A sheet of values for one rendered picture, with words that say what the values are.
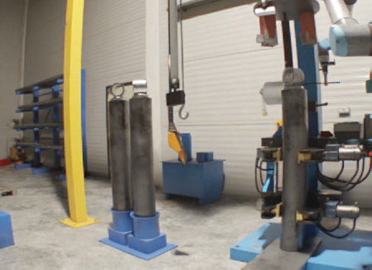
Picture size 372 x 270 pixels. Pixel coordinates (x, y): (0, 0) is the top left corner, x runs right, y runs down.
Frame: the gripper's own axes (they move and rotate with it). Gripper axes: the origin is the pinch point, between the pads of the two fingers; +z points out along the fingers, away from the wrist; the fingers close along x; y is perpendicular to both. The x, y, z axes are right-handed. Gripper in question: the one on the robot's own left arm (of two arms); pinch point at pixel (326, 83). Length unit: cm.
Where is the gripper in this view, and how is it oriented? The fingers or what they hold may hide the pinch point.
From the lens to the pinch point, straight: 254.1
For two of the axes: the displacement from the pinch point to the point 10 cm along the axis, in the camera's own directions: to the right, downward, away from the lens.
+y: -8.9, 0.2, 4.5
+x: -4.5, 0.2, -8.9
